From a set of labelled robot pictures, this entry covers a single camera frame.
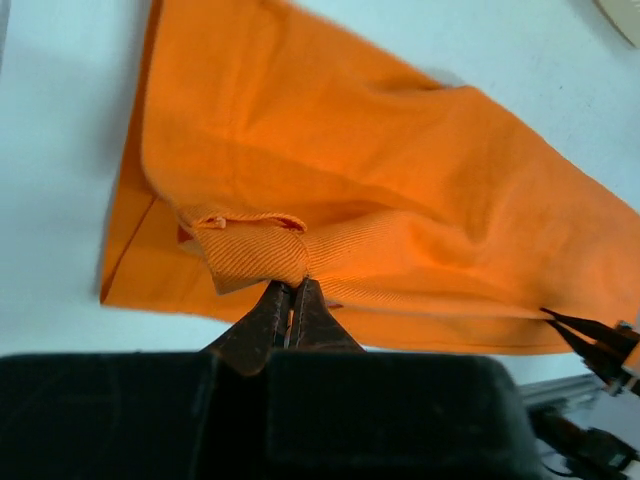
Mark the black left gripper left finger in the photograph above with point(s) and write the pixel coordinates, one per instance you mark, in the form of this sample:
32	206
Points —
159	415

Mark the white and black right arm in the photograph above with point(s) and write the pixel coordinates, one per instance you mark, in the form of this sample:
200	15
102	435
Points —
612	354

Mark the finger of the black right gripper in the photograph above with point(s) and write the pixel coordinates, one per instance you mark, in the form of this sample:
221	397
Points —
623	339
602	364

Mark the cream perforated plastic basket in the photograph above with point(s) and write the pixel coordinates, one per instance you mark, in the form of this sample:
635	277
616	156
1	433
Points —
623	16

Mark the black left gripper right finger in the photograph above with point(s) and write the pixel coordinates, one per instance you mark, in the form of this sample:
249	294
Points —
348	415

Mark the orange trousers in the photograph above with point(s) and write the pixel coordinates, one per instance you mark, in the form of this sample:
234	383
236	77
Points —
267	143

